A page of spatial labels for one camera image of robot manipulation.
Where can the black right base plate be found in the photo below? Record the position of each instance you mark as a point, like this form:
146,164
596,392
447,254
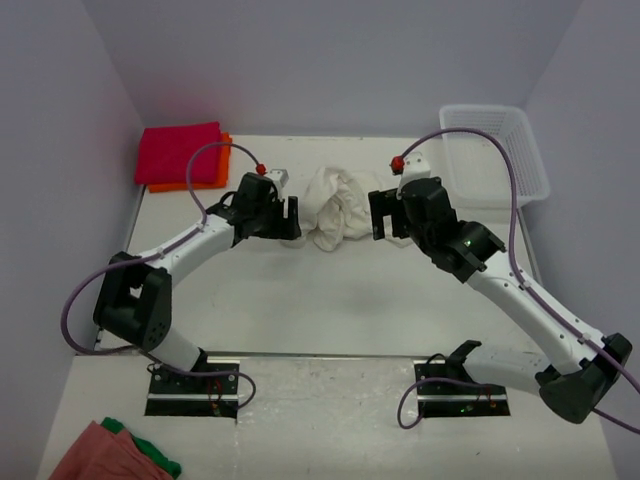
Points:
444,400

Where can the salmon pink cloth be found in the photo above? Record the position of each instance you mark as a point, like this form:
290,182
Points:
98,454

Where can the folded orange t shirt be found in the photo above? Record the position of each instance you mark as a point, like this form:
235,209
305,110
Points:
209,171

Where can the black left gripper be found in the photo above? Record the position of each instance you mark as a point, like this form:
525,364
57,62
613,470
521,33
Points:
285,228

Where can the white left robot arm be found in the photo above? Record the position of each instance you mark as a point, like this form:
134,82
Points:
136,296

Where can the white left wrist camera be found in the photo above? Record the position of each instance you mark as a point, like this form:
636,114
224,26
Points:
278,177

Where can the folded pink t shirt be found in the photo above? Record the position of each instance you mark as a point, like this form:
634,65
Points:
164,152

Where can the white plastic basket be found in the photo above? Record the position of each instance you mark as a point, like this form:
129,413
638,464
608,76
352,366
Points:
477,171

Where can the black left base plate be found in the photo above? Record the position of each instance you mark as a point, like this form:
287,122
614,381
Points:
173,395

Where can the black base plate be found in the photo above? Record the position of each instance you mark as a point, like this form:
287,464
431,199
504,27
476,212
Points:
173,395
444,400

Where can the green cloth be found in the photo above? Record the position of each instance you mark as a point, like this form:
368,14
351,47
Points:
171,467

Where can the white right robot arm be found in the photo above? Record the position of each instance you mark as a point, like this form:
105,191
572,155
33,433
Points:
577,365

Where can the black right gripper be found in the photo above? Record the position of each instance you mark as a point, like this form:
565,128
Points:
385,203

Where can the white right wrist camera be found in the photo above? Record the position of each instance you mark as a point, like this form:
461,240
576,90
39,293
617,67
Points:
411,167

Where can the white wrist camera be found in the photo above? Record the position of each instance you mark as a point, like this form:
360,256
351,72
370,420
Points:
278,177
411,167

